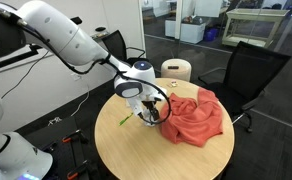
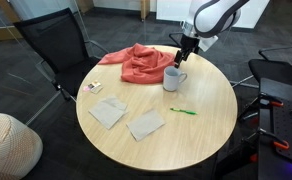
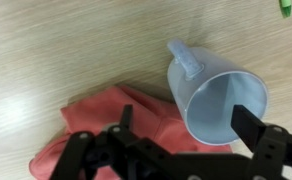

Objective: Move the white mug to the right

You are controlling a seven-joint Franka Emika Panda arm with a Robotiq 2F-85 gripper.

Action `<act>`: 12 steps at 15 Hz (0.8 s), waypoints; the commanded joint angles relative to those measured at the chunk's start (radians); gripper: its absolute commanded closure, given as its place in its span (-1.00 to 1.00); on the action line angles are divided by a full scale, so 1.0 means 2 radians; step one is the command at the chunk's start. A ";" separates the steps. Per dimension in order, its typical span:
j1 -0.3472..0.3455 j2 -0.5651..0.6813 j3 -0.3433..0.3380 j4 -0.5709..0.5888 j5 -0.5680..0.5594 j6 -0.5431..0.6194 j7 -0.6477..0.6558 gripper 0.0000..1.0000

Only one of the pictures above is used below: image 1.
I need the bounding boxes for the orange black clamp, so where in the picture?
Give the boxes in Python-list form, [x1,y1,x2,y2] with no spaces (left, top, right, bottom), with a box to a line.
[61,130,89,145]
[66,159,95,180]

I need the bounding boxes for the whiteboard marker tray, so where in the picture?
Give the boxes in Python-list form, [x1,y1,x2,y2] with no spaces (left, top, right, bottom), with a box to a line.
[91,31,110,42]

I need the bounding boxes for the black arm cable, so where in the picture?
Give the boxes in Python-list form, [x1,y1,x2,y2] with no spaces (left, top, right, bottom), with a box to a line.
[0,5,173,126]

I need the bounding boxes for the large black mesh office chair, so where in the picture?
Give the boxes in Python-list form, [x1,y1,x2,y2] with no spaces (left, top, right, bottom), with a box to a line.
[198,41,292,134]

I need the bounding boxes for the green pen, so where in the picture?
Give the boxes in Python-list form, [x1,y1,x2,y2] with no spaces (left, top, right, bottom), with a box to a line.
[119,112,135,127]

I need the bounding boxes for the black camera cable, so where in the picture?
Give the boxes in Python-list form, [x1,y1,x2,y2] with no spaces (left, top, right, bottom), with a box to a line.
[0,49,51,100]

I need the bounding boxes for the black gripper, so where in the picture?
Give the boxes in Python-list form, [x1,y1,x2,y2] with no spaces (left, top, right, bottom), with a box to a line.
[139,93,162,123]

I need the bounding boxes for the orange red cloth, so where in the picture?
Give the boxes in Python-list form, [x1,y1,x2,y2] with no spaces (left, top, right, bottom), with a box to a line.
[159,87,224,148]

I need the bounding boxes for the light wooden shelf table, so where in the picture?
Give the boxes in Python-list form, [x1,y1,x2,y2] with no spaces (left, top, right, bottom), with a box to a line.
[221,8,290,49]

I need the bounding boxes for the black stereo camera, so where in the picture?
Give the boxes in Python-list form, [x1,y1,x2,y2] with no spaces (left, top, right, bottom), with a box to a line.
[70,16,83,26]

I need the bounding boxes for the white low cabinet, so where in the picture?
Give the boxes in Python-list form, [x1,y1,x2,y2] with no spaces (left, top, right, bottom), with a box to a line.
[164,16,207,45]

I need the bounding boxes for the blue bin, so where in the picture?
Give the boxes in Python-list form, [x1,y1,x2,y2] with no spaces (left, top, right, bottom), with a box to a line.
[204,27,220,43]

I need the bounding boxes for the white power cable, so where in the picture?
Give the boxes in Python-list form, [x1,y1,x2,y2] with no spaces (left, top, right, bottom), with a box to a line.
[47,81,91,127]

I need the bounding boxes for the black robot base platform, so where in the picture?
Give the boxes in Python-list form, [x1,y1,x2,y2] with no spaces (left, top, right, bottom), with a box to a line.
[22,116,99,180]

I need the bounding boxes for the small printed card packet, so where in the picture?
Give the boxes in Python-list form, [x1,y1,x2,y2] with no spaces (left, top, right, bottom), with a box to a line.
[166,79,180,89]

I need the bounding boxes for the black camera boom stand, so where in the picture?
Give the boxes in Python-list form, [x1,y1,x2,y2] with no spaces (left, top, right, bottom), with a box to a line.
[0,43,50,78]

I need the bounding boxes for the black mesh chair with armrests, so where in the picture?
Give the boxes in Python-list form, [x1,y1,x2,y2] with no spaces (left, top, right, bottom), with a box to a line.
[101,29,150,67]

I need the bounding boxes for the white ceramic mug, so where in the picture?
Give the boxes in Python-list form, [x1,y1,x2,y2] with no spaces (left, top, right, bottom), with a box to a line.
[142,113,162,128]

